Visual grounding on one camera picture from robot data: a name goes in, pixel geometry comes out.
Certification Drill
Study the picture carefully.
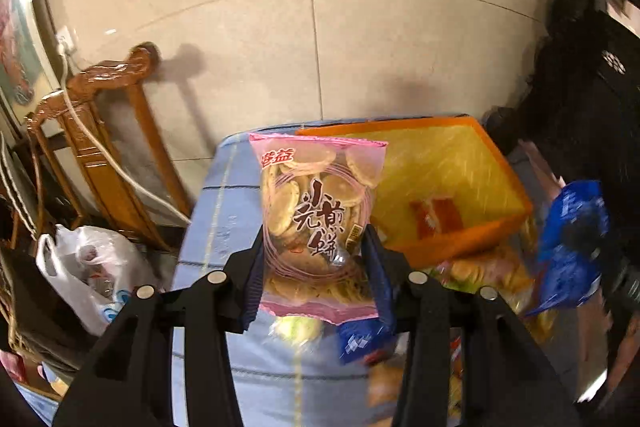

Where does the pink bag of round crackers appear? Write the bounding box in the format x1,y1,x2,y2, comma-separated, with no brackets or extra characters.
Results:
248,132,390,325

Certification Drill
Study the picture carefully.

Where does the pale green snack packet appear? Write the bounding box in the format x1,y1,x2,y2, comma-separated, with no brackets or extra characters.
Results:
271,314,327,349

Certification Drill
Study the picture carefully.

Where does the white plastic bag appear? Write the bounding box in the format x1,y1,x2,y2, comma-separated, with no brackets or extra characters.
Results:
36,224,162,338

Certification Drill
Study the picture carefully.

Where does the blue striped bed sheet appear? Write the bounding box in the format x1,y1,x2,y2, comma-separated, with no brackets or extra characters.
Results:
170,119,596,427

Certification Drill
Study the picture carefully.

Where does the framed wall picture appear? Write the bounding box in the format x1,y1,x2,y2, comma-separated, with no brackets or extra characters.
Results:
0,0,62,128

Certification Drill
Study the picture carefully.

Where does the blue and white snack packet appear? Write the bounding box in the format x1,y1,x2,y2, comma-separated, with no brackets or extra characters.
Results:
336,317,396,366

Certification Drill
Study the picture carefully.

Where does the carved wooden chair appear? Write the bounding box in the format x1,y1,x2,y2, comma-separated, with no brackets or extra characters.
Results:
25,42,193,253

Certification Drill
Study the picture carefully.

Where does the orange cardboard box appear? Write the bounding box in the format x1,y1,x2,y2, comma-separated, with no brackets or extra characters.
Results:
295,116,534,269

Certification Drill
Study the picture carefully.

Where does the pile of assorted snack packets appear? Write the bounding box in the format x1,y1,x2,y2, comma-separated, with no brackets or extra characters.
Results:
367,244,557,427

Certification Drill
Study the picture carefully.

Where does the white wall socket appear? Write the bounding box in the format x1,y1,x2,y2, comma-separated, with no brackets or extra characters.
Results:
56,27,79,56

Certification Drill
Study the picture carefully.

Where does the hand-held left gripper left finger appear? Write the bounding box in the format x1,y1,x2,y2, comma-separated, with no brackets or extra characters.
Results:
52,229,266,427

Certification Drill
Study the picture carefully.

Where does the red snack packet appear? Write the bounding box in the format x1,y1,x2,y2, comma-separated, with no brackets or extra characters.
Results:
410,197,466,240

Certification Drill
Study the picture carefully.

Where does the blue snack bag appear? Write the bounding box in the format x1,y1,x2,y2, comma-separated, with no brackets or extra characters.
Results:
534,180,612,316

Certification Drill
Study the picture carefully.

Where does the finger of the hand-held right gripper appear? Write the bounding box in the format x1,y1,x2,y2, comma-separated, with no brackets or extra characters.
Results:
561,214,608,259

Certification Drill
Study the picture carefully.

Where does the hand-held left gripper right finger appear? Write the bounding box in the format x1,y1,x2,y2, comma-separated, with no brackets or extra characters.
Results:
361,224,581,427

